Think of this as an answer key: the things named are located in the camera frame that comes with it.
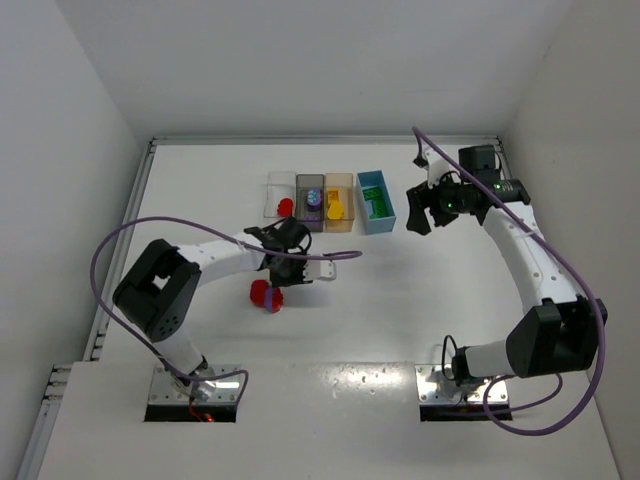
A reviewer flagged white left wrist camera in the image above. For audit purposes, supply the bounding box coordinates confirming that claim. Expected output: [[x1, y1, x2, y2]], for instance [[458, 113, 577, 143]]
[[303, 260, 337, 282]]

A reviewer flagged purple cable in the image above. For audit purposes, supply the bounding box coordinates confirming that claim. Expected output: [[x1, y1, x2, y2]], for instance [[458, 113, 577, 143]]
[[412, 126, 609, 436], [90, 215, 363, 401]]

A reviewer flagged green lego plate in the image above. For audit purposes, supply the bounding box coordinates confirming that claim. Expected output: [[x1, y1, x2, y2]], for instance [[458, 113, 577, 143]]
[[362, 187, 384, 201]]

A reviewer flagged aluminium frame rail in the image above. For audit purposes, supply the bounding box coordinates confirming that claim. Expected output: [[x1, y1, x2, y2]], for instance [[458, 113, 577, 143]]
[[149, 133, 504, 148]]

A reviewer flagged clear transparent container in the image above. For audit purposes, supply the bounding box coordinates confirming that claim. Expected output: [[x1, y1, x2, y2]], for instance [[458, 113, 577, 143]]
[[263, 171, 296, 219]]

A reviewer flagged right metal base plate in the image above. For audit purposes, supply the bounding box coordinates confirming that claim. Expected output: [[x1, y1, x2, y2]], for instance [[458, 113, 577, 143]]
[[415, 362, 490, 422]]

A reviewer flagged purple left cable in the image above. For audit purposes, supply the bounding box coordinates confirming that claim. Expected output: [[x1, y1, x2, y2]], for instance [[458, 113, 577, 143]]
[[90, 215, 363, 401]]

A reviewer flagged blue container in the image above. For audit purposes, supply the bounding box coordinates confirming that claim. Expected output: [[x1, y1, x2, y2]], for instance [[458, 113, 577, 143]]
[[356, 170, 396, 235]]

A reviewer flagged red rounded lego brick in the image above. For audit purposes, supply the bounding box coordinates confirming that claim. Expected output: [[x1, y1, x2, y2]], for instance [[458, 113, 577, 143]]
[[276, 197, 295, 217]]

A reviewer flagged green lego brick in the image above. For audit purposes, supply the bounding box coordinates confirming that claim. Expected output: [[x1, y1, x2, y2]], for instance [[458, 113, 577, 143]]
[[368, 199, 389, 219]]

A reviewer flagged purple paw print lego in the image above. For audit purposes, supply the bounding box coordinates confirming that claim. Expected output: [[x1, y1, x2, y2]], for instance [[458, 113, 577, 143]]
[[306, 188, 323, 212]]

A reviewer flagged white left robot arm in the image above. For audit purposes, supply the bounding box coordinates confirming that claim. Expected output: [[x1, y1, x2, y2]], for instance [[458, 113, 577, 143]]
[[112, 217, 311, 387]]

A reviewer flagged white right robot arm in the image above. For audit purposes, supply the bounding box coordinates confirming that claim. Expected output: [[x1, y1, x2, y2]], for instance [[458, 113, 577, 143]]
[[407, 145, 607, 385]]

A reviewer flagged yellow striped curved lego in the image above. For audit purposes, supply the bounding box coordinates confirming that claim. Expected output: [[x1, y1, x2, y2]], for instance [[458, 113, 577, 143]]
[[327, 188, 341, 204]]

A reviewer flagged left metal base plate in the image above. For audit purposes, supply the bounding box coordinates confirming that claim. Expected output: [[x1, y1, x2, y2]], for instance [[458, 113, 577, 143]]
[[144, 364, 246, 423]]

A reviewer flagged metal base plate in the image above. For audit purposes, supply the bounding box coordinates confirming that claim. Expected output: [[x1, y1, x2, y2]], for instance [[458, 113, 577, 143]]
[[144, 364, 246, 423], [415, 362, 490, 422]]

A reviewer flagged red purple lego stack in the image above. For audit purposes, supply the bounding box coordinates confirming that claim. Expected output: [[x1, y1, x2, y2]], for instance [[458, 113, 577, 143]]
[[249, 279, 284, 314]]

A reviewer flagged yellow lego brick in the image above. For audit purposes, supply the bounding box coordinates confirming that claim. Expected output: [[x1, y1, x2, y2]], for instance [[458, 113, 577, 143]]
[[327, 202, 345, 221]]

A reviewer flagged amber transparent container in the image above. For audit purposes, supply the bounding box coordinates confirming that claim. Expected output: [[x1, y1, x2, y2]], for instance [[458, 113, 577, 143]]
[[324, 173, 355, 233]]

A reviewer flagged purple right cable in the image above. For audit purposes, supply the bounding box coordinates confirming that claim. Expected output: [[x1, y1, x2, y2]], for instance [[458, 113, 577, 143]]
[[412, 126, 609, 436]]

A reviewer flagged grey transparent container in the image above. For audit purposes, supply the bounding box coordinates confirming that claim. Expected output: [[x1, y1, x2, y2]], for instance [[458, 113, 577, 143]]
[[294, 174, 325, 232]]

